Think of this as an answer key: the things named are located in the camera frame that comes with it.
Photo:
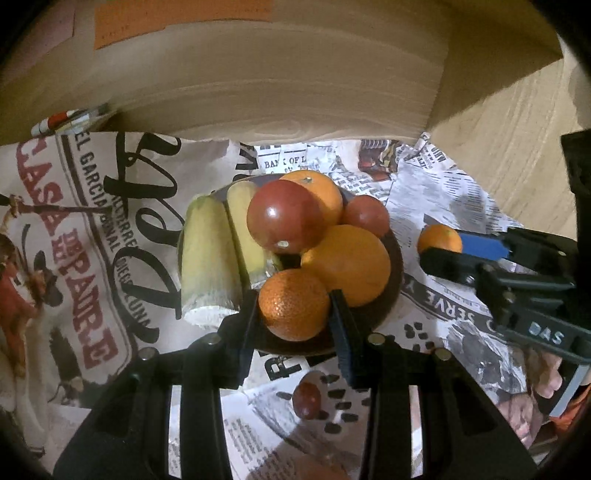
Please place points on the medium dimpled orange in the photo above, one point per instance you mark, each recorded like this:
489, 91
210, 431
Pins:
294, 305

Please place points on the pink sticky note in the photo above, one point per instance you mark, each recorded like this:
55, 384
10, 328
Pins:
52, 29

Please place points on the person's right hand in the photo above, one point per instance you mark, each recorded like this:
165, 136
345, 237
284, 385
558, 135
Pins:
521, 411

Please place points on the red tomato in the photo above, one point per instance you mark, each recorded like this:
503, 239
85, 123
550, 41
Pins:
368, 213
285, 218

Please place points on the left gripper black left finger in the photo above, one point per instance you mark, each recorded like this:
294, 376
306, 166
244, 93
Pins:
125, 436

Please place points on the printed newspaper cloth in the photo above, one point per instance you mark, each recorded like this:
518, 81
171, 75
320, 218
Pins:
95, 276

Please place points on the black and white newspaper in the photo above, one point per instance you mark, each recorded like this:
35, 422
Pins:
266, 439

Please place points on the small mandarin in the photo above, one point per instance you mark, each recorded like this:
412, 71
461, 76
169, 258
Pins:
439, 236

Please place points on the large orange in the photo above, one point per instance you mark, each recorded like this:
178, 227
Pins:
325, 190
350, 259

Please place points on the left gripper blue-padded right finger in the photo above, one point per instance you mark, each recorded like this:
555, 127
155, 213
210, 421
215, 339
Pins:
464, 434

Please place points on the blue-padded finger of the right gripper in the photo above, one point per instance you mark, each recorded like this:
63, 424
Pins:
534, 250

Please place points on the orange sticky note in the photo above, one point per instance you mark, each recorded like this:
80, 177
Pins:
116, 21

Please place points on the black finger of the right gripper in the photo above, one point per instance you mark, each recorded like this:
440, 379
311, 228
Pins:
457, 267

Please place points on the dark round plate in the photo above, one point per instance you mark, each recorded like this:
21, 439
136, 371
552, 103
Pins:
373, 314

